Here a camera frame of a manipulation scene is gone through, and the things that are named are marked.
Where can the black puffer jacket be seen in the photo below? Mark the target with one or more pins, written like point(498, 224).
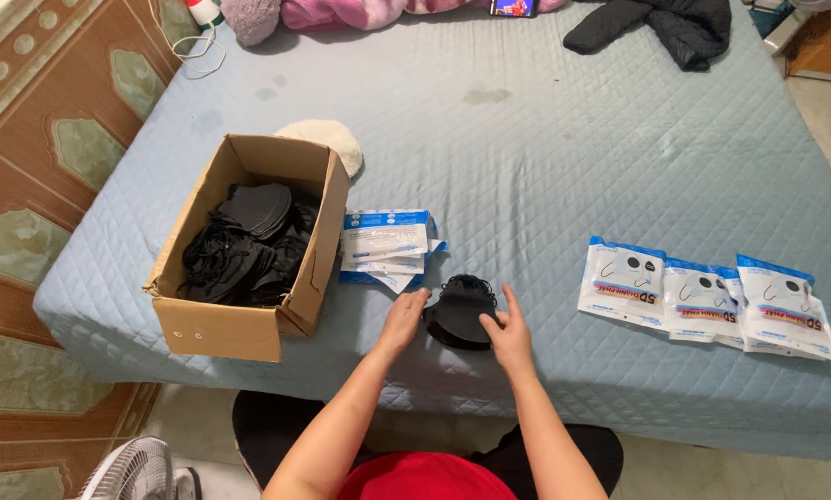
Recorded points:
point(672, 28)

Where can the light blue quilted mattress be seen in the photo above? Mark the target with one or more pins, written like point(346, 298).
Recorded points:
point(526, 160)

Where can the grey fan grille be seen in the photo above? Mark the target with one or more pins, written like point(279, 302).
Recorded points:
point(819, 3)

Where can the mauve plush pillow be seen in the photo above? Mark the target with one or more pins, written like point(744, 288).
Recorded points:
point(250, 19)

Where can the person's black trousers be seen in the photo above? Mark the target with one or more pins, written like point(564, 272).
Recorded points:
point(276, 427)

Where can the filled blue-white mask packet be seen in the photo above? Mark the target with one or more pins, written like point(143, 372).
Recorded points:
point(700, 298)
point(737, 305)
point(623, 281)
point(787, 309)

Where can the pile of empty blue-white packets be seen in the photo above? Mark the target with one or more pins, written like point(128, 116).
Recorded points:
point(386, 243)

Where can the wooden furniture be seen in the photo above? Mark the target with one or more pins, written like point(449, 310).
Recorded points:
point(821, 45)

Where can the person's red shirt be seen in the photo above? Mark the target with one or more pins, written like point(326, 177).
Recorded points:
point(426, 478)

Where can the person's right hand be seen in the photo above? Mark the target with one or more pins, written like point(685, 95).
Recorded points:
point(514, 344)

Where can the person's left fingers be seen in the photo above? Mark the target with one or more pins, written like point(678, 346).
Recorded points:
point(416, 298)

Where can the white standing fan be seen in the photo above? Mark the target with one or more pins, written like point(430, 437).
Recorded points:
point(134, 472)

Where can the brown cardboard box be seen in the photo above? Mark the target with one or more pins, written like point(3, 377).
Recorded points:
point(248, 326)

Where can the red white green device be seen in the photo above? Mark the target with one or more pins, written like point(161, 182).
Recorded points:
point(204, 12)

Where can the pink fleece blanket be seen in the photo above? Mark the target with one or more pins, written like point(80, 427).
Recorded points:
point(360, 12)

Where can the heap of loose black masks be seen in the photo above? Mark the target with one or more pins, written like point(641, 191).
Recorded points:
point(248, 250)

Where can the black smartphone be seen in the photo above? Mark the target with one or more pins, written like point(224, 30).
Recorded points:
point(514, 8)

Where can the person's left hand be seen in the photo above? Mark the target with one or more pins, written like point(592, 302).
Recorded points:
point(403, 323)

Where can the stack of black face masks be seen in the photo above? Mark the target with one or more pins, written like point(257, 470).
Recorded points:
point(458, 316)

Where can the cream round fluffy cushion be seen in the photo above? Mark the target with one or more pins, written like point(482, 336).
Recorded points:
point(335, 139)

